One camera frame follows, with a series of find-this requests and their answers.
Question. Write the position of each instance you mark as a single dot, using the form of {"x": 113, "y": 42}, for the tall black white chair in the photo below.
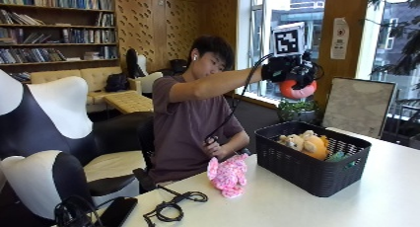
{"x": 133, "y": 64}

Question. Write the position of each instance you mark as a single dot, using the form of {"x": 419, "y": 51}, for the black office chair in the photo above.
{"x": 146, "y": 144}

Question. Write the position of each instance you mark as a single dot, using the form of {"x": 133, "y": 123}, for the beige tufted ottoman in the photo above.
{"x": 129, "y": 102}

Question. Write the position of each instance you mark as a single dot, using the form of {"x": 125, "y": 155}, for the black woven plastic basket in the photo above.
{"x": 306, "y": 177}

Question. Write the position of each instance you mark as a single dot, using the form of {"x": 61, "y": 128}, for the red round soft toy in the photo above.
{"x": 295, "y": 92}

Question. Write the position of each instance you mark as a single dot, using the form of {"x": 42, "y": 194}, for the beige soft toy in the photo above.
{"x": 294, "y": 140}

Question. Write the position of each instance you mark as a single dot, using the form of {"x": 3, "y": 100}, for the white paper sign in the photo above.
{"x": 339, "y": 39}

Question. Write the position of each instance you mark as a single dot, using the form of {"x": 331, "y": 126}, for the black backpack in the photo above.
{"x": 116, "y": 83}

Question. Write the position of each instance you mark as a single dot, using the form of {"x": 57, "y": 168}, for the pink spotted soft toy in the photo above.
{"x": 229, "y": 176}

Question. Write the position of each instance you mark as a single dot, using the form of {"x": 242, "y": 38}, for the beige tufted sofa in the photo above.
{"x": 93, "y": 77}

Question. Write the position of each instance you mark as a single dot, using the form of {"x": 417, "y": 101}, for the green tree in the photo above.
{"x": 408, "y": 46}

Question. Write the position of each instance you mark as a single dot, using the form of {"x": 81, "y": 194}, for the the person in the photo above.
{"x": 187, "y": 128}

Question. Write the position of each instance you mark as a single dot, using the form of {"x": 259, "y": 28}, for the green soft toy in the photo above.
{"x": 337, "y": 157}

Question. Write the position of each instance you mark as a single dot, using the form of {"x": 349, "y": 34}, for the wooden bookshelf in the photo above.
{"x": 65, "y": 63}

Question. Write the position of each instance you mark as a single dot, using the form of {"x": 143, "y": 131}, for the white marker cube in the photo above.
{"x": 288, "y": 40}

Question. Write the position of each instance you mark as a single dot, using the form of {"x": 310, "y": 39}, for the green potted plant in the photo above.
{"x": 296, "y": 110}

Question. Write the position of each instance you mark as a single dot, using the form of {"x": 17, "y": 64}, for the black phone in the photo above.
{"x": 117, "y": 212}

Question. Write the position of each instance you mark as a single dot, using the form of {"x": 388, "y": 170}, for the orange soft toy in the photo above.
{"x": 315, "y": 147}

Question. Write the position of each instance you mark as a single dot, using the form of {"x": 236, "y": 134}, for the grey framed board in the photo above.
{"x": 359, "y": 105}

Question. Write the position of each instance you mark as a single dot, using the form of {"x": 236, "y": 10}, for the small black white chair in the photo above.
{"x": 38, "y": 177}

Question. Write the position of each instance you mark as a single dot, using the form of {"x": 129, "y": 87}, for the rows of shelved books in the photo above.
{"x": 30, "y": 55}

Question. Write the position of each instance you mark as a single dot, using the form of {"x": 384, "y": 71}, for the white earbud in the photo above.
{"x": 194, "y": 57}

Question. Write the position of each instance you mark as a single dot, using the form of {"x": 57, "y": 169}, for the large black white armchair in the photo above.
{"x": 48, "y": 121}

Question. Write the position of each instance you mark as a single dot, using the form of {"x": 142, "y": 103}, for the black bag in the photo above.
{"x": 178, "y": 65}

